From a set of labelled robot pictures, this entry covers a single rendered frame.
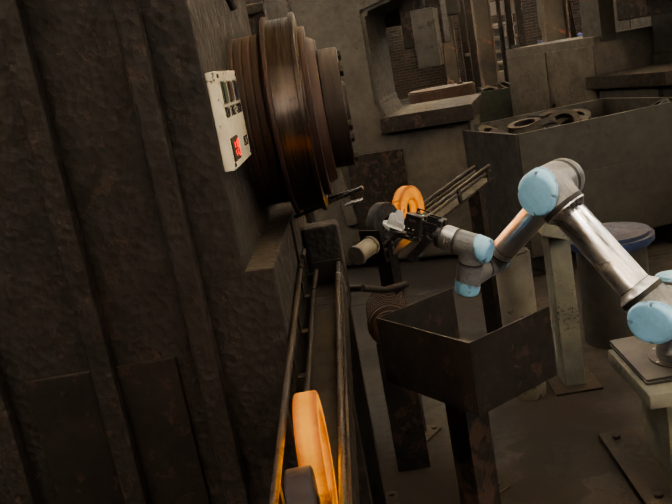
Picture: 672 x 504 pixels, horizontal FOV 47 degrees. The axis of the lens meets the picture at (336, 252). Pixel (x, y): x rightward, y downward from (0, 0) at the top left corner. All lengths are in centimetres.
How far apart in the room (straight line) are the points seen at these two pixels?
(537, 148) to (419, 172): 86
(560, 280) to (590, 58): 315
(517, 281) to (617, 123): 174
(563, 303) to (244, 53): 146
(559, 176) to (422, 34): 233
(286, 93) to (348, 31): 291
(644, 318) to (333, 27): 301
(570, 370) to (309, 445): 188
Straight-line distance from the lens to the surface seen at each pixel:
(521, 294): 265
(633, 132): 426
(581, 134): 410
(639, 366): 222
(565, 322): 277
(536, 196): 206
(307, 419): 106
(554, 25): 1075
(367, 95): 457
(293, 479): 93
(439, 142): 453
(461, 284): 231
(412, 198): 254
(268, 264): 149
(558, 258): 270
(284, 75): 170
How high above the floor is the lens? 121
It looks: 13 degrees down
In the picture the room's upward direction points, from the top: 10 degrees counter-clockwise
